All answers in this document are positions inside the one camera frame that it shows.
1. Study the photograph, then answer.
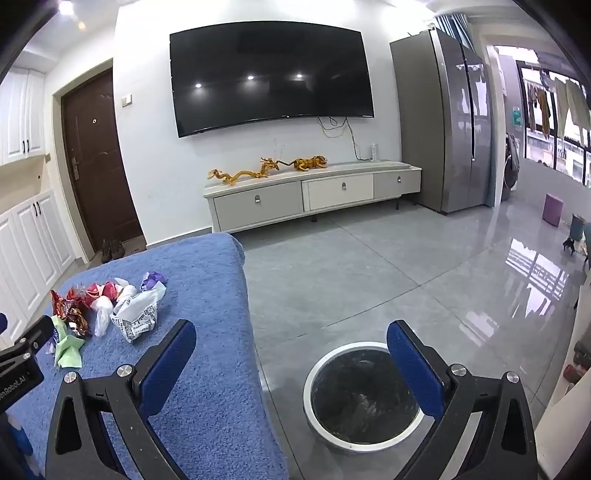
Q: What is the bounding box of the shiny brown wrapper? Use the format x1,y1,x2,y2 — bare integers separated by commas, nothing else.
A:
50,290,92,337

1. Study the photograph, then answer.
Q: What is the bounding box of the row of hanging clothes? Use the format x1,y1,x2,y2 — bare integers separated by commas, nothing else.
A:
526,69,591,139

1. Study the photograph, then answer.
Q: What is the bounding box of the short golden tiger figurine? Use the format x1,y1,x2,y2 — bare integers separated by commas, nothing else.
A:
290,155,328,171

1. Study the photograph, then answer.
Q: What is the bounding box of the washing machine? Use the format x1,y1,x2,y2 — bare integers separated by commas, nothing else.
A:
505,134,522,190

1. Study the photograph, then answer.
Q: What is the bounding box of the dangling television cable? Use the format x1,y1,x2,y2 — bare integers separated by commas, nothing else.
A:
318,116,361,160

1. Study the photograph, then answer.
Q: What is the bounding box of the purple stool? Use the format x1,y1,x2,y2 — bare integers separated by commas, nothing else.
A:
542,194,563,227

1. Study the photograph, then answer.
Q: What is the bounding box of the blue curtain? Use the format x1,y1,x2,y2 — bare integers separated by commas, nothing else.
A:
434,11,476,51

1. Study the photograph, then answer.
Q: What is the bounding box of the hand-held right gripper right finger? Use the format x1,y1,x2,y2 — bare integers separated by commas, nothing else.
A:
387,319,539,480

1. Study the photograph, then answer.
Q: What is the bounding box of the white printed plastic bag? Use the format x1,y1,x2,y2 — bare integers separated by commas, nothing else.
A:
110,281,167,344

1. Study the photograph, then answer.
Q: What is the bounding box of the blue fleece blanket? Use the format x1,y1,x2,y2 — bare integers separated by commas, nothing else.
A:
0,232,289,480

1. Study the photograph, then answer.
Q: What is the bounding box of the clear plastic bag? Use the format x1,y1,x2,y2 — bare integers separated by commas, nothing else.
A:
93,295,116,337

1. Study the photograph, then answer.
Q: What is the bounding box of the black wall television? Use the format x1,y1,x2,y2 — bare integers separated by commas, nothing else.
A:
169,19,375,138

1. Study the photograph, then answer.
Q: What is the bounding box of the red and cream snack bag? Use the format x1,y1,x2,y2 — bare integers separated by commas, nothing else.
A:
88,277,137,305

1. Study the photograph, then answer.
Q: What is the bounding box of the round white trash bin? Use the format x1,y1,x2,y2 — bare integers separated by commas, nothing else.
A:
302,342,432,452

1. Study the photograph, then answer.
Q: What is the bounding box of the white wall cabinet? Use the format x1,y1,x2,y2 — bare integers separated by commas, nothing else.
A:
0,67,47,167

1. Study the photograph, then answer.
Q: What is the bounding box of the white television cabinet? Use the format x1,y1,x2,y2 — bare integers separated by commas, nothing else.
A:
204,160,422,233

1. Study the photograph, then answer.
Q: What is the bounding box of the light green wrapper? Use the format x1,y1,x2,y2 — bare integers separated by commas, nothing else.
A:
50,315,86,369

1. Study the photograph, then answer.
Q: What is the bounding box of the dark brown door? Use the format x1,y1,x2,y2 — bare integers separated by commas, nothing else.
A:
61,69,144,264

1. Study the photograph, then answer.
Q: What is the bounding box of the black-framed window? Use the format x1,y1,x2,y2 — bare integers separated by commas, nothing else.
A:
517,60,591,185

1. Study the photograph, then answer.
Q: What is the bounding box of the long golden dragon figurine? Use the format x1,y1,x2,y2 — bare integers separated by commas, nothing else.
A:
208,157,282,184

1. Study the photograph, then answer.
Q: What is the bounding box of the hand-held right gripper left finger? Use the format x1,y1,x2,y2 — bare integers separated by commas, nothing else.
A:
45,318,197,480

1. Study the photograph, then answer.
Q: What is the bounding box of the white floor cabinet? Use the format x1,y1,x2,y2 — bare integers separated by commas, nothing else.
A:
0,191,75,333

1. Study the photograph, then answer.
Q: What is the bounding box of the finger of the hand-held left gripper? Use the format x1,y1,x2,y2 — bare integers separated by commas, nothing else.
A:
0,315,56,365

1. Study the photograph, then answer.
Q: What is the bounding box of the grey double-door refrigerator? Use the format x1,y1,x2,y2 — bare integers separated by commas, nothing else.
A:
390,28,492,215

